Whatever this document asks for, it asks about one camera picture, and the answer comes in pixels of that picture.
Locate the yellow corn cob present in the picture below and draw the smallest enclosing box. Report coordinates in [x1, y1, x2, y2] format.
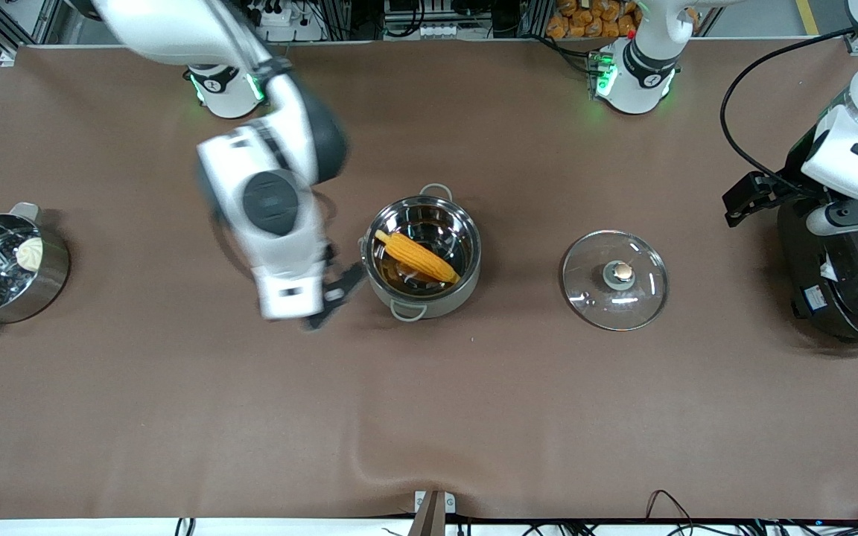
[375, 229, 461, 284]

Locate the glass pot lid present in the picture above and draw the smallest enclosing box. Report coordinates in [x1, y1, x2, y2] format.
[562, 229, 670, 331]

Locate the steel steamer pot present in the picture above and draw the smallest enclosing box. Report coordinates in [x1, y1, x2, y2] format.
[0, 202, 71, 336]

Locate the bag of orange snacks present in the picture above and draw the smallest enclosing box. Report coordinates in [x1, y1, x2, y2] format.
[547, 0, 640, 39]

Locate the brown table mat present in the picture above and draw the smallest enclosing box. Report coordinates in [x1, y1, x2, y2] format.
[0, 39, 858, 520]

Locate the white power strip with plugs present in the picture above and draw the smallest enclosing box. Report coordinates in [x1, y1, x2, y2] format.
[249, 0, 305, 28]

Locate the white steamed bun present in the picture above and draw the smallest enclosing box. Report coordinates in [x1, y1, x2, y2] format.
[16, 237, 44, 270]

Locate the grey pot with handles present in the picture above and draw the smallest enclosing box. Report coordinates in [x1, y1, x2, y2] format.
[358, 182, 483, 321]

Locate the black looped cable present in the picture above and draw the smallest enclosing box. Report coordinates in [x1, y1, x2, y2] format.
[645, 489, 702, 526]

